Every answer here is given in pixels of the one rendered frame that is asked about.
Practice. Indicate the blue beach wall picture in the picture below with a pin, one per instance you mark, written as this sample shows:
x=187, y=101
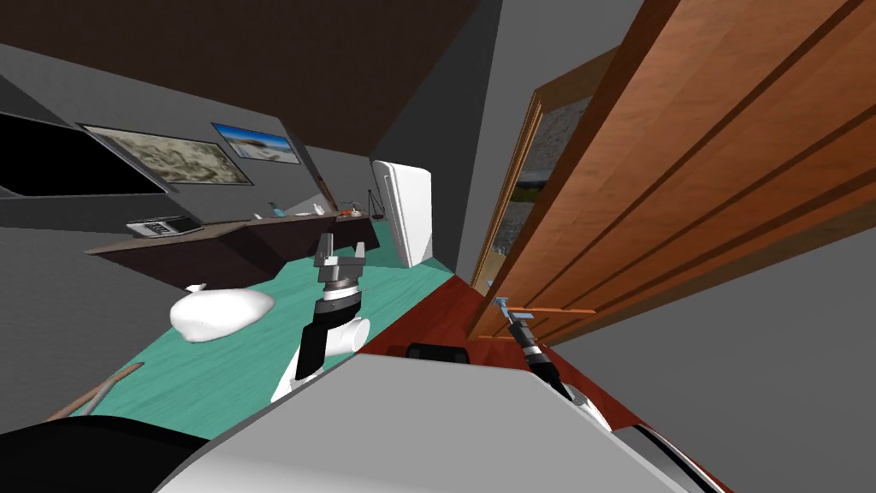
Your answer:
x=260, y=144

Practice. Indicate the black wall screen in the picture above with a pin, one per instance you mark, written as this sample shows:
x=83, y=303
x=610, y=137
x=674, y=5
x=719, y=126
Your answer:
x=61, y=164

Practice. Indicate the white rounded beanbag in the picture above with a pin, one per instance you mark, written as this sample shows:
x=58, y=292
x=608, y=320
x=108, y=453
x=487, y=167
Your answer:
x=219, y=313

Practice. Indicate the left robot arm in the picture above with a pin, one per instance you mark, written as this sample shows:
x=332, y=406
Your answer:
x=327, y=342

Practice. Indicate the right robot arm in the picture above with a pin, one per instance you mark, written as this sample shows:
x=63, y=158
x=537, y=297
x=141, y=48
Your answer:
x=547, y=366

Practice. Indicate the wood framed landscape picture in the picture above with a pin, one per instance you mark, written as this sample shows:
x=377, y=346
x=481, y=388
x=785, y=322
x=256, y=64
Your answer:
x=530, y=185

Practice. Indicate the dark brown counter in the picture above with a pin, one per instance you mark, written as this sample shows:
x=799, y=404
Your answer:
x=226, y=250

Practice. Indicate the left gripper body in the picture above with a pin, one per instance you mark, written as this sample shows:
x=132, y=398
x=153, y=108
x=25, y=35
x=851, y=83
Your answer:
x=340, y=269

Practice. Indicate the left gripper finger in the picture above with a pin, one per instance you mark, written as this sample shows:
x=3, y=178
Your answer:
x=360, y=252
x=326, y=246

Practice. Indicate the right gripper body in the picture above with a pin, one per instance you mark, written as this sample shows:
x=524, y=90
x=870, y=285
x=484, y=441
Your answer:
x=514, y=316

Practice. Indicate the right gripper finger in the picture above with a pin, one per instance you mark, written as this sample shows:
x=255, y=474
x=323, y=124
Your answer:
x=501, y=302
x=523, y=315

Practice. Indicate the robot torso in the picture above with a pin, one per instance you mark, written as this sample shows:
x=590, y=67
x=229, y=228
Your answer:
x=417, y=431

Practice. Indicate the brown wooden door leaf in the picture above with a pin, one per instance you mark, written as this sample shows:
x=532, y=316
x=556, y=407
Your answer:
x=698, y=157

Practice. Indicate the white refrigerator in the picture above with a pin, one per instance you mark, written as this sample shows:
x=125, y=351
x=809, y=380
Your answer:
x=409, y=212

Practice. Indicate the grey beige wall picture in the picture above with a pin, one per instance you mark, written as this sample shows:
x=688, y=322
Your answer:
x=171, y=157

